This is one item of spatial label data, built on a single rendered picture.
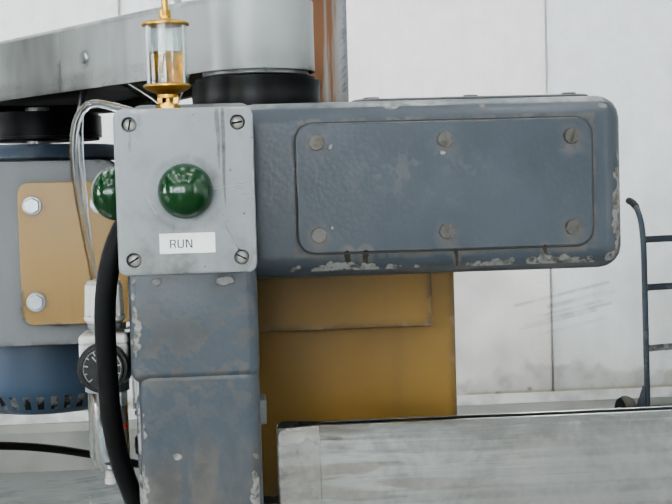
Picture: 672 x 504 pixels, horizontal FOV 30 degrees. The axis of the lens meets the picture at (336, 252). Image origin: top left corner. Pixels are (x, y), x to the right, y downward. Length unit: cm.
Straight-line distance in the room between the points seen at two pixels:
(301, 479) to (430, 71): 514
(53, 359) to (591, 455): 50
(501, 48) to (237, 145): 540
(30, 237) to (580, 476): 51
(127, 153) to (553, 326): 549
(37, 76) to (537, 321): 516
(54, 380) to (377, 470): 37
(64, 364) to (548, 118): 58
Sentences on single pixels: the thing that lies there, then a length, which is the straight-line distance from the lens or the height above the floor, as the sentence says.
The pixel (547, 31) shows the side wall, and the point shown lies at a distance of 612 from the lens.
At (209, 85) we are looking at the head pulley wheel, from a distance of 86.
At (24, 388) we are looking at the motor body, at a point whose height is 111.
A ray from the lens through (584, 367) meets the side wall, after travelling 618.
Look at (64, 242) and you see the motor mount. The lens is 112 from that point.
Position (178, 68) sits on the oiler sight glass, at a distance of 76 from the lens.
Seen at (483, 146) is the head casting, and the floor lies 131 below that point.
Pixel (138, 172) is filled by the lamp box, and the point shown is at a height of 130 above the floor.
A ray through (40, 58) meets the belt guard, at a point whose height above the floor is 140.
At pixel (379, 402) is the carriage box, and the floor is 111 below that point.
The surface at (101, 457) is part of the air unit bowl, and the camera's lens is 97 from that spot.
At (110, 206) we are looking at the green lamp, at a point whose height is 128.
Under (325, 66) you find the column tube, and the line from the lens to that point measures 123.
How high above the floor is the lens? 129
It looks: 3 degrees down
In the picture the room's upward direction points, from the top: 2 degrees counter-clockwise
